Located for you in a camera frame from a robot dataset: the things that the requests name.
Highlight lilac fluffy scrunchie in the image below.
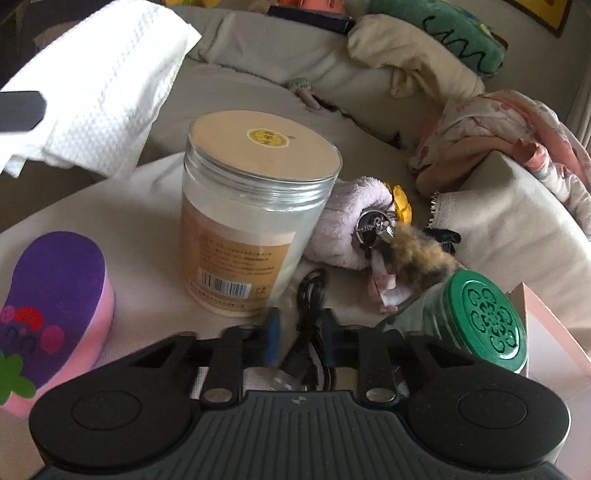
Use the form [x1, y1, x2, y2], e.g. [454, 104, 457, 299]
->
[304, 176, 393, 271]

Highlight brown furry keychain charm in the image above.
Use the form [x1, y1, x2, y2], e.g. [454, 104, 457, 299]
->
[369, 223, 464, 313]

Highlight yellow flower hair clip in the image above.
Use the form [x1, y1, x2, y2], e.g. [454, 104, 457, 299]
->
[386, 183, 413, 225]

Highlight purple pink foam sponge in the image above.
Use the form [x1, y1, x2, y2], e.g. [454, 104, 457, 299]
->
[1, 231, 115, 418]

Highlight clear jar with tan lid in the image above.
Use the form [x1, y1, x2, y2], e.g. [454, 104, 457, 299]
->
[180, 110, 342, 317]

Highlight green lid glass jar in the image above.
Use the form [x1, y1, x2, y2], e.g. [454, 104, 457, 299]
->
[378, 270, 528, 373]

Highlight beige sofa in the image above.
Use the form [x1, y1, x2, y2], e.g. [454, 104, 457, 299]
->
[1, 7, 590, 361]

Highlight pink cardboard box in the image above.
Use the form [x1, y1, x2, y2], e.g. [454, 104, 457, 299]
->
[508, 283, 590, 447]

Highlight pink floral blanket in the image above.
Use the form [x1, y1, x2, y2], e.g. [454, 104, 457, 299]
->
[407, 89, 591, 218]

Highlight cream pillow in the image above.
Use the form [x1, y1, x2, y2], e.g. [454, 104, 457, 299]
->
[348, 14, 485, 105]

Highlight white paper towel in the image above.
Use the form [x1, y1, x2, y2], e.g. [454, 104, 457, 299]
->
[1, 1, 201, 178]

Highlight green patterned blanket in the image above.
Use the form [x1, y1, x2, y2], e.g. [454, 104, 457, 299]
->
[365, 0, 507, 78]

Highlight black cable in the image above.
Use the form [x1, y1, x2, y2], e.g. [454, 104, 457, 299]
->
[280, 268, 339, 393]

